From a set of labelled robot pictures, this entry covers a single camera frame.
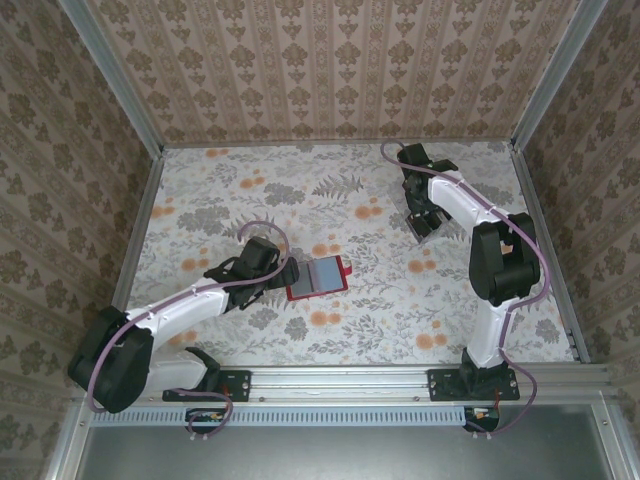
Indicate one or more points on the aluminium frame post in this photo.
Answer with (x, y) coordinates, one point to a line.
(112, 75)
(552, 75)

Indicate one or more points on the aluminium mounting rail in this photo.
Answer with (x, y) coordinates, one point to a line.
(340, 382)

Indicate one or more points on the aluminium side rail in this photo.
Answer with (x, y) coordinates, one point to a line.
(145, 215)
(537, 215)

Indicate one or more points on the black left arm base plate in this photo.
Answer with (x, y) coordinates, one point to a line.
(240, 385)

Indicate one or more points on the red leather card holder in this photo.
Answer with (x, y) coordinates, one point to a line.
(320, 277)

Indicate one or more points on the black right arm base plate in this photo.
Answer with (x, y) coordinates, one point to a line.
(440, 385)

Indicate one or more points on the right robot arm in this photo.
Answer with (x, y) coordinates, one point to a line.
(500, 260)

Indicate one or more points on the clear acrylic card stand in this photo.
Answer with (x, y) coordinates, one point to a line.
(435, 237)

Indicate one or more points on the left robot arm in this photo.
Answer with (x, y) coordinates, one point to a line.
(175, 310)

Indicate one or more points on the grey metal sheet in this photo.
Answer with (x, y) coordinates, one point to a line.
(340, 455)

